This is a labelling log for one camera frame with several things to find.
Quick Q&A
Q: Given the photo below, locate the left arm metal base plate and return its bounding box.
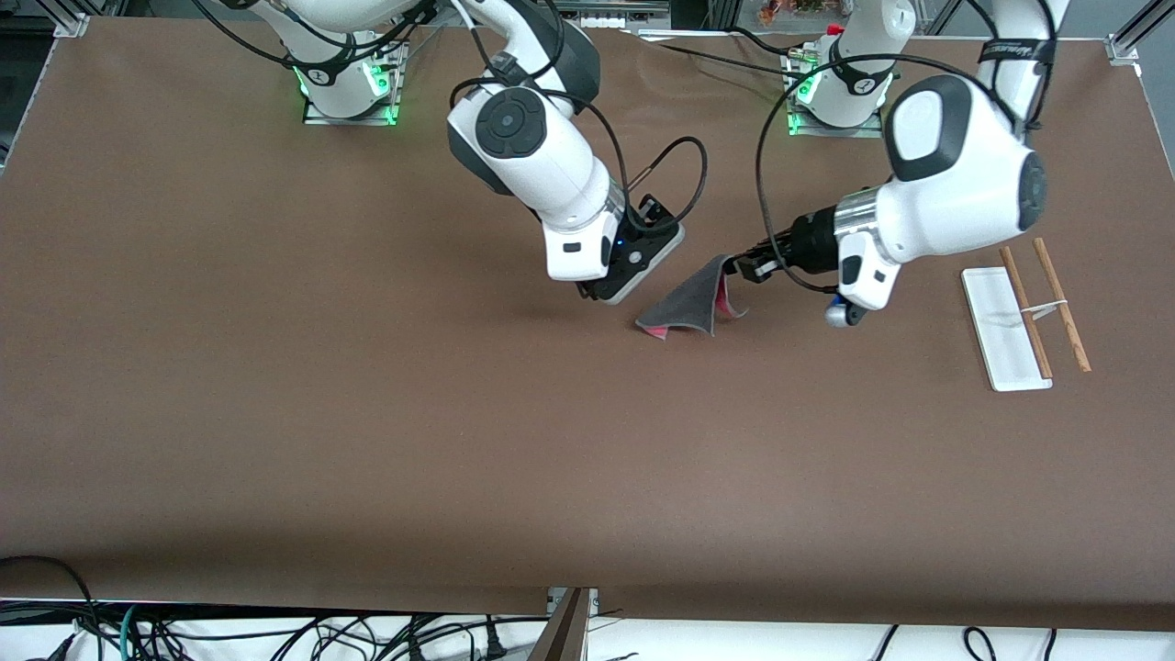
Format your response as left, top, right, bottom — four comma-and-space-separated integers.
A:
785, 46, 885, 139

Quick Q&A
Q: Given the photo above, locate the pink and grey microfibre towel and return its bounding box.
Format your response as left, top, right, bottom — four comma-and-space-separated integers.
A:
635, 254, 749, 342

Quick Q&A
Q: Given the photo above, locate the aluminium frame profile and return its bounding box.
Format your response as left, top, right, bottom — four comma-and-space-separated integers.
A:
53, 0, 95, 38
1106, 0, 1175, 65

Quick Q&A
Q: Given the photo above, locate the black cable across table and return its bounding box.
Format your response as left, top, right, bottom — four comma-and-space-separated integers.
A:
656, 26, 801, 82

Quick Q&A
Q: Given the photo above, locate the black right arm base cable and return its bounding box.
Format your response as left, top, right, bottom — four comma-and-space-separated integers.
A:
188, 0, 434, 74

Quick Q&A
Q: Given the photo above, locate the black printed cable strap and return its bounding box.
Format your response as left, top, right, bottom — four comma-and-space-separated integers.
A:
977, 37, 1058, 65

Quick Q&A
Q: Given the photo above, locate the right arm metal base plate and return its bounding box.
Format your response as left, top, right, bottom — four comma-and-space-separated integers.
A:
301, 41, 406, 127

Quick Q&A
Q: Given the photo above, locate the metal table bracket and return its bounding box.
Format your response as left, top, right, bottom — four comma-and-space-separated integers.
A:
547, 588, 600, 618

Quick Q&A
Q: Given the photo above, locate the thick black cable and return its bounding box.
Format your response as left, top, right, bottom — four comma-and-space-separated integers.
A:
0, 555, 104, 661

